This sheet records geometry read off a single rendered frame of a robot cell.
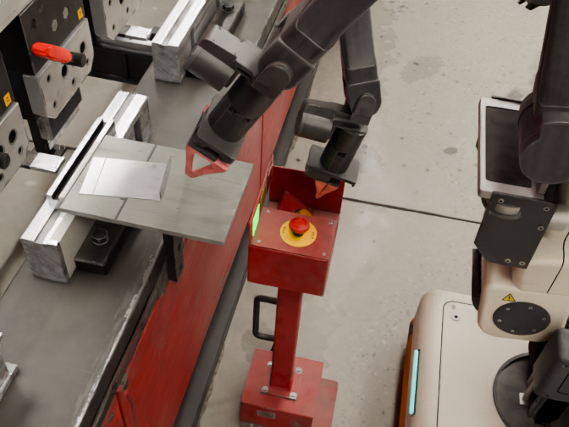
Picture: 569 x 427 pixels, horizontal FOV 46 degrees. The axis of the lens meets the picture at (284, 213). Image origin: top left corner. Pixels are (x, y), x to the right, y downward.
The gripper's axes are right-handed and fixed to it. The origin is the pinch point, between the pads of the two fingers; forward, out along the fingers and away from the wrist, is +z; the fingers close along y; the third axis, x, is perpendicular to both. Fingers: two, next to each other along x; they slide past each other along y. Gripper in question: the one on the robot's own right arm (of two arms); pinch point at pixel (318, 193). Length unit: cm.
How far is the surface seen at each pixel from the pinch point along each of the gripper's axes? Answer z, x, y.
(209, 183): -15.2, 22.0, 20.5
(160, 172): -13.4, 21.6, 28.6
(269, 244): 3.9, 13.7, 6.4
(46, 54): -41, 36, 42
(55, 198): -9, 30, 42
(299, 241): 2.5, 11.6, 1.2
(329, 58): 81, -169, -5
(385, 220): 73, -73, -39
